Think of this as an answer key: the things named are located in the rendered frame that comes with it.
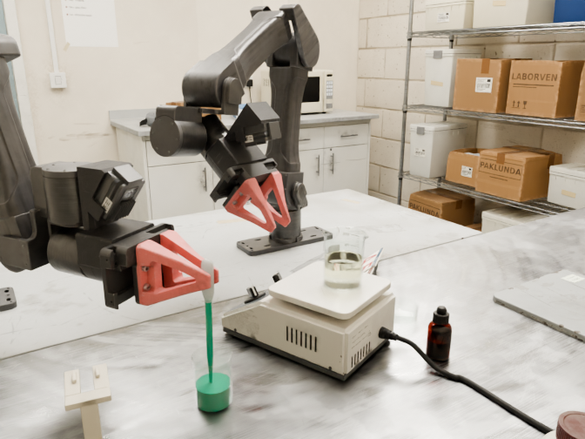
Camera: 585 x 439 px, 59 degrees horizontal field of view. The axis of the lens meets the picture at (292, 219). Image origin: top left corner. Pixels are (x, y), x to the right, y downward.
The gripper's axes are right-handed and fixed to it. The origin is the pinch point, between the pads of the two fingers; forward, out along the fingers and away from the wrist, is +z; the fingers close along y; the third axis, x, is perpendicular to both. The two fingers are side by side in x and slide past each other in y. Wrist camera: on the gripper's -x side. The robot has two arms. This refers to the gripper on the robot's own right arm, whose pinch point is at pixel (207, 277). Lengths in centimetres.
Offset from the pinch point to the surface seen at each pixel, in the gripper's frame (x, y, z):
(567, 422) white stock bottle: 4.6, -2.0, 33.3
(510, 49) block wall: -28, 301, 11
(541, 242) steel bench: 14, 72, 33
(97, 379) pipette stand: 2.3, -15.4, 0.2
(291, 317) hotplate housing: 8.5, 10.4, 4.6
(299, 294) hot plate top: 6.0, 11.9, 5.0
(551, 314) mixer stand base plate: 13, 36, 34
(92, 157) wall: 39, 199, -222
